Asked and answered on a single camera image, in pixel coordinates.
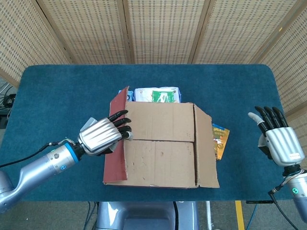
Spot blue carpet table cover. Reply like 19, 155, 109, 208
0, 64, 302, 202

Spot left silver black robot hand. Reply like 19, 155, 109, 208
78, 109, 133, 156

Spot clear plastic wash bottle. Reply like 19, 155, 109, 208
83, 117, 99, 131

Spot blue small object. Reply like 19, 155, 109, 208
118, 89, 134, 101

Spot red cardboard box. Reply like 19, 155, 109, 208
103, 85, 220, 190

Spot white bag with green label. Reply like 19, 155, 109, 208
133, 87, 182, 104

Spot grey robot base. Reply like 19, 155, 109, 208
95, 201, 200, 230

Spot blue floor cable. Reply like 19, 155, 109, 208
85, 201, 97, 230

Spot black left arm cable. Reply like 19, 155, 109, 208
0, 141, 67, 168

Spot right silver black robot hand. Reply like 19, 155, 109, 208
248, 106, 305, 167

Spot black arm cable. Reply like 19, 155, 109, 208
268, 184, 300, 230
0, 141, 67, 168

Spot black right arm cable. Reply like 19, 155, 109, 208
268, 184, 300, 230

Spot tangled black cables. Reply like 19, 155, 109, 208
0, 81, 17, 127

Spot small orange printed carton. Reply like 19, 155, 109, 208
211, 123, 230, 161

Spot white table leg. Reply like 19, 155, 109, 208
205, 201, 212, 230

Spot woven wooden folding screen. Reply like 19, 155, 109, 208
0, 0, 307, 149

